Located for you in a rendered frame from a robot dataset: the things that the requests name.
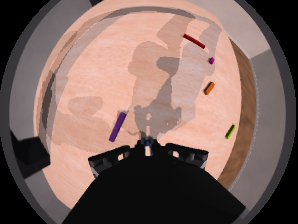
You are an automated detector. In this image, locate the orange rod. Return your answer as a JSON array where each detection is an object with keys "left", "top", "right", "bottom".
[{"left": 204, "top": 82, "right": 215, "bottom": 95}]

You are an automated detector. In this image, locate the purple rod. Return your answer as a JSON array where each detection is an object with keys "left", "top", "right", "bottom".
[{"left": 109, "top": 112, "right": 127, "bottom": 143}]

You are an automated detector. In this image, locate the small magenta block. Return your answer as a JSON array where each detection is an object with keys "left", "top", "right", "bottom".
[{"left": 209, "top": 57, "right": 215, "bottom": 64}]

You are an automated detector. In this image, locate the dark red rod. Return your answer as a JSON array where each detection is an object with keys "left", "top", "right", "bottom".
[{"left": 183, "top": 34, "right": 205, "bottom": 49}]

